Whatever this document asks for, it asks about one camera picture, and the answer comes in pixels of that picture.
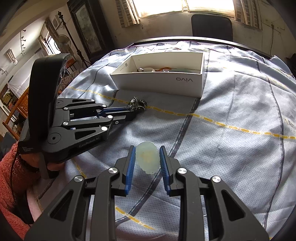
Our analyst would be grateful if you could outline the black office chair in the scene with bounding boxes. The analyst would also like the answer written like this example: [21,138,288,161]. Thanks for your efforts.
[191,14,233,42]

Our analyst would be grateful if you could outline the standing electric fan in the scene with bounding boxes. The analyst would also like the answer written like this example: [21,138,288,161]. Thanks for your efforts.
[57,35,74,56]

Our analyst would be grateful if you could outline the orange fleece sleeve forearm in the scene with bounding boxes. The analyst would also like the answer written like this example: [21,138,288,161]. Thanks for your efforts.
[1,143,40,239]

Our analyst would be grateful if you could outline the white cardboard box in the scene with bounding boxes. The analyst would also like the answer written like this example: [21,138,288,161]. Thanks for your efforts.
[110,52,204,98]

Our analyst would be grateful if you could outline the patterned curtain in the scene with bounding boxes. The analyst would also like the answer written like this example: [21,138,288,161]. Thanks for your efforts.
[233,0,262,30]
[115,0,140,28]

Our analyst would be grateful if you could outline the left hand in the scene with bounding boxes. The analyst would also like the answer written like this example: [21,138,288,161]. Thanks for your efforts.
[20,153,65,173]

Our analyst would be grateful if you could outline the silver metal bracelet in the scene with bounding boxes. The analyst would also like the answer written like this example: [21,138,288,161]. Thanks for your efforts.
[125,97,148,112]

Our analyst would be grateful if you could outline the left patterned curtain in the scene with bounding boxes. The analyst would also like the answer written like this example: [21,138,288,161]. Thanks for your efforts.
[115,0,140,28]

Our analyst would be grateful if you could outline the dark bed frame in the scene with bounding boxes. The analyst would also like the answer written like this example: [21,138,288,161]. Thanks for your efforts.
[128,36,271,59]

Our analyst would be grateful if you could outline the light blue quilt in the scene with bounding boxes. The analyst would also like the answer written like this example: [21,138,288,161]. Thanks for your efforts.
[34,40,296,241]

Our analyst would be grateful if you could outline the black coat stand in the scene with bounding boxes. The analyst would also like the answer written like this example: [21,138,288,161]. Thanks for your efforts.
[58,11,91,68]

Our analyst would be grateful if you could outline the dark framed picture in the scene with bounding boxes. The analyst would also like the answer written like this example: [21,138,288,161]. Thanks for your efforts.
[67,0,115,63]

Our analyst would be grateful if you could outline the right patterned curtain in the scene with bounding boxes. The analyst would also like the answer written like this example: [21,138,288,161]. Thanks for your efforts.
[233,0,262,30]

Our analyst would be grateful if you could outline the green jade bangle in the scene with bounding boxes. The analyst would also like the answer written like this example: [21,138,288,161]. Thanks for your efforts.
[171,68,201,73]

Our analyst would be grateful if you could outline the pale jade carved pendant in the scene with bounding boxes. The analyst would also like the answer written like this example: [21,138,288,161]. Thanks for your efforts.
[135,142,160,174]

